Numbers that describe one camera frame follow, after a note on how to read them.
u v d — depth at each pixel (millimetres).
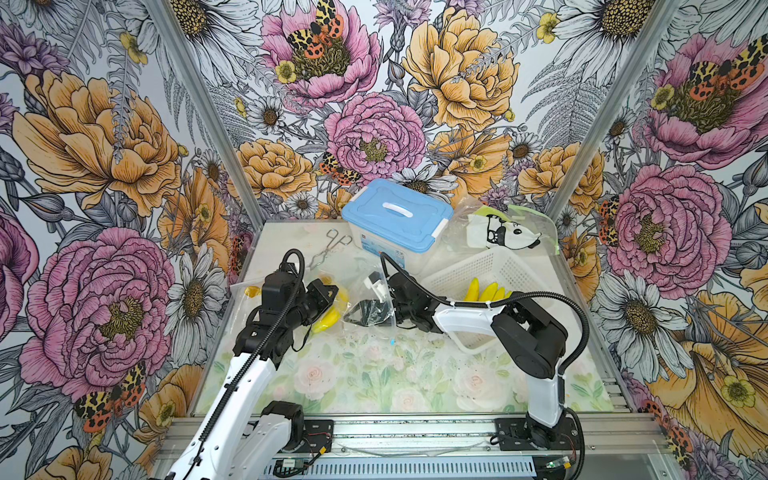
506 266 1022
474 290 940
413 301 720
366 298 768
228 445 413
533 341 506
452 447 739
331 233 1192
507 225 1066
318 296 664
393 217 999
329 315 791
